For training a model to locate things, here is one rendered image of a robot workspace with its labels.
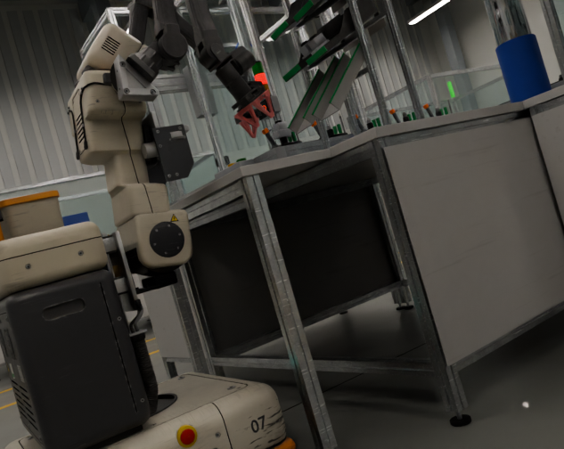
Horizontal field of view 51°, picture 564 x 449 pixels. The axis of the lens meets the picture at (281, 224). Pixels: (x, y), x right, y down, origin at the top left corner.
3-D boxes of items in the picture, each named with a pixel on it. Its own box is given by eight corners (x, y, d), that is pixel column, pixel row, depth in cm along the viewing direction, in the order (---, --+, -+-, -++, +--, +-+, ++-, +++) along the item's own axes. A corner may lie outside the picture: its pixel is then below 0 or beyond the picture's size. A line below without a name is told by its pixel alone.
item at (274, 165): (242, 176, 162) (239, 167, 162) (146, 227, 239) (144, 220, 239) (420, 137, 198) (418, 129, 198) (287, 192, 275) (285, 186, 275)
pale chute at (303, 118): (313, 124, 204) (303, 117, 203) (297, 134, 216) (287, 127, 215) (344, 62, 213) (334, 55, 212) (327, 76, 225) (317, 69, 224)
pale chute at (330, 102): (339, 110, 192) (329, 102, 191) (322, 121, 204) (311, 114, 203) (371, 44, 201) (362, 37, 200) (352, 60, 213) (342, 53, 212)
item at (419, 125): (377, 137, 161) (374, 126, 161) (167, 229, 284) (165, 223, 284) (614, 92, 242) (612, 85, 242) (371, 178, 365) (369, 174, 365)
